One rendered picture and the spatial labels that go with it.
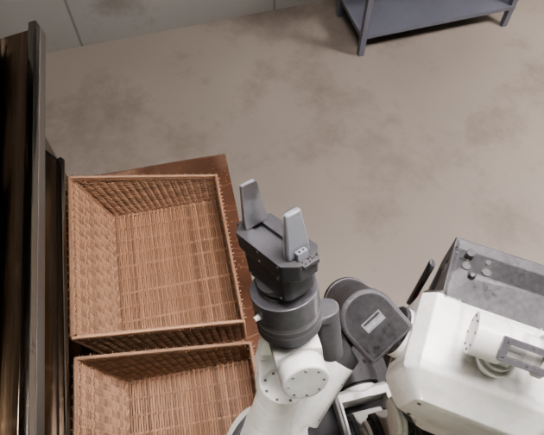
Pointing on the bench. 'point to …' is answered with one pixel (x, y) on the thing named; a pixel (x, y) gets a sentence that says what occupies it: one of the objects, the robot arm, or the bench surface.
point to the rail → (25, 421)
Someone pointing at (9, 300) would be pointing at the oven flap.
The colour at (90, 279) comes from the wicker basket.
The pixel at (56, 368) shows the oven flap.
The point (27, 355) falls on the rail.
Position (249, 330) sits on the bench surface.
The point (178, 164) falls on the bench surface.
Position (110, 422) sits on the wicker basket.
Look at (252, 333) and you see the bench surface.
